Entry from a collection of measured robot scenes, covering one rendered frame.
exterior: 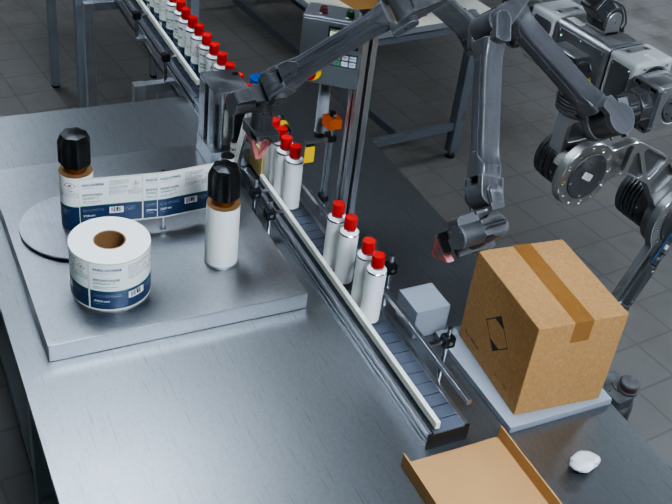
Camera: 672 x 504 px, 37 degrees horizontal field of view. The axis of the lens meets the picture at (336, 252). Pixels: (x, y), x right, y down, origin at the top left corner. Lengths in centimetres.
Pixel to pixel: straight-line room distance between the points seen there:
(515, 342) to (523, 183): 269
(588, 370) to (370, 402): 52
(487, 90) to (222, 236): 81
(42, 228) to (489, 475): 135
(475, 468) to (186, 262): 94
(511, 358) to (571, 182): 62
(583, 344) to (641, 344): 182
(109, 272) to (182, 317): 21
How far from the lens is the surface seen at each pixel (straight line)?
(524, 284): 238
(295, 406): 238
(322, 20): 265
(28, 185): 301
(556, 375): 241
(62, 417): 235
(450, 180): 490
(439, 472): 229
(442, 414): 235
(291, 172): 285
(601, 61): 265
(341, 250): 259
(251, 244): 277
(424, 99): 560
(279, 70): 254
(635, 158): 299
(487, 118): 222
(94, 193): 272
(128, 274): 248
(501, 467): 234
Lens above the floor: 251
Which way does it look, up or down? 36 degrees down
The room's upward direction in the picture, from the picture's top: 8 degrees clockwise
